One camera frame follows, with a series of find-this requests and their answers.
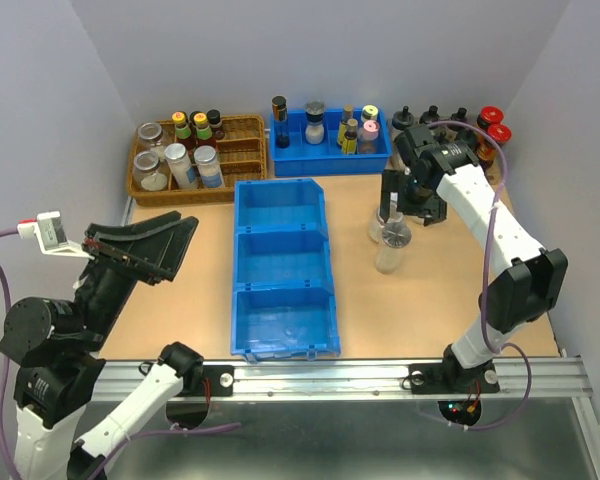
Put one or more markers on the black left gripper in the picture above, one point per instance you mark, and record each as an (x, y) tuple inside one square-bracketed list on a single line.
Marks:
[(160, 241)]

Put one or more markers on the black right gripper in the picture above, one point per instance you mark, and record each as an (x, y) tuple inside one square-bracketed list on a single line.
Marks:
[(434, 209)]

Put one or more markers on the round open-top glass jar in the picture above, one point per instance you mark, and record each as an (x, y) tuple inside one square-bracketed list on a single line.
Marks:
[(377, 224)]

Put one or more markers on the tall silver-lid glass jar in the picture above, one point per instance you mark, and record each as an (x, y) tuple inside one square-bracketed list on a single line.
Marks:
[(394, 238)]

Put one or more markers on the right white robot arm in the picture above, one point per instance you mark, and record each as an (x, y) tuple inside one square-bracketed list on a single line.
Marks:
[(521, 278)]

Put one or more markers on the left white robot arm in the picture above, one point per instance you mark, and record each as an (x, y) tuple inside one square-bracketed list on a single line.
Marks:
[(54, 344)]

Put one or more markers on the pink-lid jar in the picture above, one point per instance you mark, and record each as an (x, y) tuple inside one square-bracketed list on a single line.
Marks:
[(368, 137)]

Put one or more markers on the yellow-label bottle front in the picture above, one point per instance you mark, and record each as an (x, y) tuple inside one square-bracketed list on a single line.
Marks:
[(349, 142)]

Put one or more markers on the yellow-label bottle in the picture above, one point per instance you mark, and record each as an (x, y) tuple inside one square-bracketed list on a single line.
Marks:
[(347, 114), (349, 142)]

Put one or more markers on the black-cap dispenser bottle back left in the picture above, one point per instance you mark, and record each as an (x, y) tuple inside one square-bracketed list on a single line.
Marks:
[(400, 121)]

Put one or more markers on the black-cap dispenser bottle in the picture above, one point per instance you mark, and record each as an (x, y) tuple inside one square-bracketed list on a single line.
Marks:
[(459, 120), (468, 136), (400, 121), (430, 117)]

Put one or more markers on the round glass jar in basket front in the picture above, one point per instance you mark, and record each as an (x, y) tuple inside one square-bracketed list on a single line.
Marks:
[(149, 173)]

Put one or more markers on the round glass jar in basket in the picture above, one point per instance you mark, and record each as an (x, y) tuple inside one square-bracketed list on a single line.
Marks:
[(149, 173), (152, 136)]

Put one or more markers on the black-cap dispenser bottle back middle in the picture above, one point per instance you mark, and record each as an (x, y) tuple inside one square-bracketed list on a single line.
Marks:
[(430, 117)]

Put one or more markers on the green-lid jar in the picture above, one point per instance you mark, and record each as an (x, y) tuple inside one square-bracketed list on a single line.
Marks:
[(369, 113)]

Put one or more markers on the yellow-label bottle back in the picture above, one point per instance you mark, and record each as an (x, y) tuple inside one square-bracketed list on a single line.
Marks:
[(347, 114)]

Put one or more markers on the tall silver-lid salt jar right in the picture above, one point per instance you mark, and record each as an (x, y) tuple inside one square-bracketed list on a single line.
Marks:
[(207, 162)]

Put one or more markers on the tall silver-lid salt jar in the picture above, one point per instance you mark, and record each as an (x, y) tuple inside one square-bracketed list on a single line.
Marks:
[(181, 166), (207, 162)]

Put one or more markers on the black-cap dispenser bottle front right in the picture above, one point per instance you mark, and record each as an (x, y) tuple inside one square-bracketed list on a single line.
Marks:
[(468, 136)]

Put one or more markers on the tall silver-lid salt jar left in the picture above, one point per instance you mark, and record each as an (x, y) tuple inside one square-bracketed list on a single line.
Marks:
[(181, 166)]

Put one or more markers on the black-cap dispenser bottle back right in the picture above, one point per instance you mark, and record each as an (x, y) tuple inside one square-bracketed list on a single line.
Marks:
[(459, 120)]

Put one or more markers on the blue plastic tray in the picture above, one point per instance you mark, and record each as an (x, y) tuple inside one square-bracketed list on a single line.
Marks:
[(303, 159)]

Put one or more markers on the red-lid sauce jar front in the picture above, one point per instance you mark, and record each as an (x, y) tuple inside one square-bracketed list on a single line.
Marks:
[(486, 152)]

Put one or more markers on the red-lid sauce jar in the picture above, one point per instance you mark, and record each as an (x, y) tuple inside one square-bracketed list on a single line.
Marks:
[(489, 115), (486, 152)]

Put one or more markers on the silver-top salt shaker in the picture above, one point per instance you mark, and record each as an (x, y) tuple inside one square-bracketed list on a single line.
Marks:
[(315, 131)]

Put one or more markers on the round glass jar in basket back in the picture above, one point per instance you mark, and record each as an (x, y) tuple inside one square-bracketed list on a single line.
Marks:
[(152, 136)]

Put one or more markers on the yellow-cap green-label sauce bottle left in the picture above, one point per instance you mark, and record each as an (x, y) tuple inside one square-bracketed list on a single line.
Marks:
[(183, 130)]

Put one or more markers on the yellow-cap green-label sauce bottle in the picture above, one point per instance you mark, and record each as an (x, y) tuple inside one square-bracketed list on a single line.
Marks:
[(183, 130), (204, 133)]

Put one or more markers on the yellow-cap green-label sauce bottle right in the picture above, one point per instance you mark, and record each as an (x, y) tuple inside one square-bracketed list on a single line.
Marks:
[(204, 133)]

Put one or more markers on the red-lid sauce jar back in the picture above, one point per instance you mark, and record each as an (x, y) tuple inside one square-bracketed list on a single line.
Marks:
[(489, 115)]

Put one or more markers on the brown wicker basket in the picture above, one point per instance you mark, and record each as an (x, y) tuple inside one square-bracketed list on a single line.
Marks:
[(242, 157)]

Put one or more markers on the dark-cap brown sauce bottle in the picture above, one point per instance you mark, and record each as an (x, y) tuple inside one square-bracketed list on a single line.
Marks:
[(216, 124)]

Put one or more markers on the tall black-cap grinder bottle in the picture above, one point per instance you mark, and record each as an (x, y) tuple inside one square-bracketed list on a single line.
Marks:
[(281, 126)]

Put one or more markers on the blue three-compartment plastic bin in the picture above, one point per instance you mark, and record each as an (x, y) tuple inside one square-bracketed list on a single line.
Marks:
[(283, 290)]

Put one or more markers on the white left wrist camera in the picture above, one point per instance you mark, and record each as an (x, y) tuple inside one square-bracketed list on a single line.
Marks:
[(48, 230)]

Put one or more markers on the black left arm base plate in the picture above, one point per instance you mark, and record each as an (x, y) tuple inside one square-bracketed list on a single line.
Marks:
[(209, 381)]

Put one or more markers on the aluminium table edge rail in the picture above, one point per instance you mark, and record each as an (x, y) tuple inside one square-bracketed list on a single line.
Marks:
[(385, 380)]

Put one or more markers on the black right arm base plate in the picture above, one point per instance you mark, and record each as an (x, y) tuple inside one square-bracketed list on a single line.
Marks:
[(443, 378)]

